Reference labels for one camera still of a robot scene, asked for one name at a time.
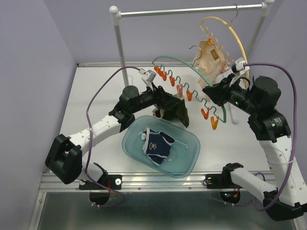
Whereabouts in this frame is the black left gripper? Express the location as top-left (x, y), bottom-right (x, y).
top-left (130, 82), bottom-right (180, 114)

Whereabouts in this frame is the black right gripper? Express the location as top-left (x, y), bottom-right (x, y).
top-left (202, 73), bottom-right (261, 115)

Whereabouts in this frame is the olive green underwear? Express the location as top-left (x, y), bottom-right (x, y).
top-left (152, 93), bottom-right (189, 127)

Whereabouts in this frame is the green clip hanger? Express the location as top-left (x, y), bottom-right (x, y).
top-left (152, 45), bottom-right (227, 126)

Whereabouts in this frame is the beige underwear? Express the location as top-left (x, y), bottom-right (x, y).
top-left (193, 38), bottom-right (227, 85)

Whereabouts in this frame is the navy blue underwear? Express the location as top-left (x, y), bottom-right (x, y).
top-left (141, 127), bottom-right (175, 166)

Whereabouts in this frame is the yellow clip hanger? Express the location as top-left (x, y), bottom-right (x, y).
top-left (198, 16), bottom-right (247, 87)

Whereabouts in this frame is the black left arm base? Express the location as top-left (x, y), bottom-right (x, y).
top-left (78, 174), bottom-right (125, 208)

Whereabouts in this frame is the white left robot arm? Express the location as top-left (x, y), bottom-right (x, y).
top-left (45, 85), bottom-right (181, 184)

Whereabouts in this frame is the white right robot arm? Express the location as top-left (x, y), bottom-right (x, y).
top-left (203, 74), bottom-right (307, 221)

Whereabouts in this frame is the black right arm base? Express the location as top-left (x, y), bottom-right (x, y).
top-left (202, 174), bottom-right (241, 205)

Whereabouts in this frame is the translucent blue plastic basin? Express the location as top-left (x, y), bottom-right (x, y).
top-left (122, 116), bottom-right (200, 178)

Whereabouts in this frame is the white metal clothes rack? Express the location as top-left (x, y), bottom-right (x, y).
top-left (108, 0), bottom-right (275, 125)

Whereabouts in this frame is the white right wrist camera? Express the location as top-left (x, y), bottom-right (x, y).
top-left (229, 57), bottom-right (250, 86)

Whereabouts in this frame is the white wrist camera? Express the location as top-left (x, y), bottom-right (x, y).
top-left (139, 69), bottom-right (156, 89)
top-left (229, 57), bottom-right (250, 86)

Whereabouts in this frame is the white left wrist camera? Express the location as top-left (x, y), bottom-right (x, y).
top-left (139, 69), bottom-right (156, 89)

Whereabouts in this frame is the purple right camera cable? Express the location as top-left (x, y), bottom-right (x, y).
top-left (244, 62), bottom-right (298, 212)

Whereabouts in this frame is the aluminium mounting rail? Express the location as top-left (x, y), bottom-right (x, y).
top-left (38, 172), bottom-right (208, 193)

